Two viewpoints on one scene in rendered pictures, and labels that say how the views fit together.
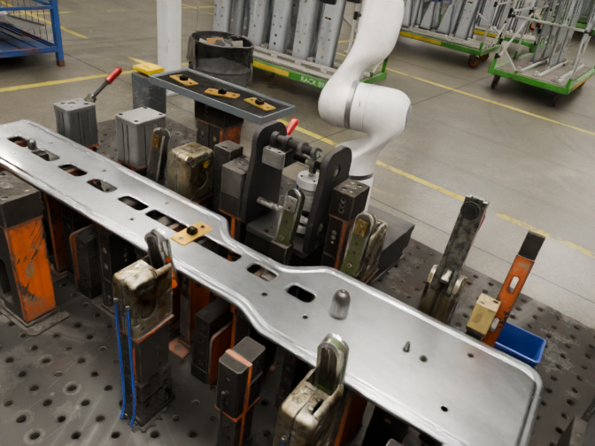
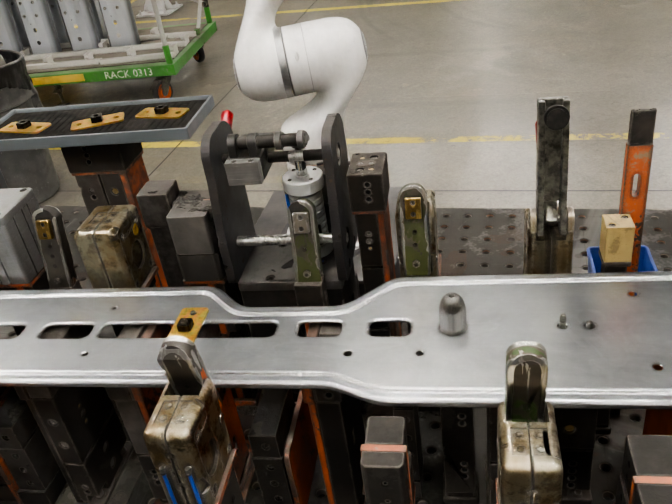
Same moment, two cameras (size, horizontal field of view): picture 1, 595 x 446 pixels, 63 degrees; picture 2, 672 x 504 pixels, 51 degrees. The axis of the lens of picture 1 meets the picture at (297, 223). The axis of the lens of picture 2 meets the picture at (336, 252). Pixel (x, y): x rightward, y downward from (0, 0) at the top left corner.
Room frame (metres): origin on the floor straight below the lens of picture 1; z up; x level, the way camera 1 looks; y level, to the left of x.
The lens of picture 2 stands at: (0.04, 0.21, 1.55)
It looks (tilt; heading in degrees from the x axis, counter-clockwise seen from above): 32 degrees down; 344
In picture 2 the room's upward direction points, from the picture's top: 9 degrees counter-clockwise
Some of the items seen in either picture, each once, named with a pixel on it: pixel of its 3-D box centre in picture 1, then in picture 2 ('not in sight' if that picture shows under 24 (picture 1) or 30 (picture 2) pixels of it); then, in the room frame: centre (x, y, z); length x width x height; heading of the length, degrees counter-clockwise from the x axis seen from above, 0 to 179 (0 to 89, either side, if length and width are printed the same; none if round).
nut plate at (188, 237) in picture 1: (192, 231); (185, 325); (0.80, 0.20, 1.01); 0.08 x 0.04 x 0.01; 151
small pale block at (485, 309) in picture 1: (455, 376); (606, 333); (0.64, -0.33, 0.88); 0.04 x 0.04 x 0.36; 61
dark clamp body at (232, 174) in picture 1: (238, 234); (222, 304); (0.99, 0.14, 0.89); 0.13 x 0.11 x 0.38; 151
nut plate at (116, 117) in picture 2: (222, 91); (96, 118); (1.20, 0.24, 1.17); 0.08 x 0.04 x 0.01; 82
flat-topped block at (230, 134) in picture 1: (216, 175); (134, 243); (1.20, 0.24, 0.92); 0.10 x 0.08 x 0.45; 61
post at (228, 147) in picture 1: (224, 218); (187, 292); (1.03, 0.18, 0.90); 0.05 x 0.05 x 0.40; 61
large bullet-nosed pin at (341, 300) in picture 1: (340, 305); (452, 315); (0.64, -0.09, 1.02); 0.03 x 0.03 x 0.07
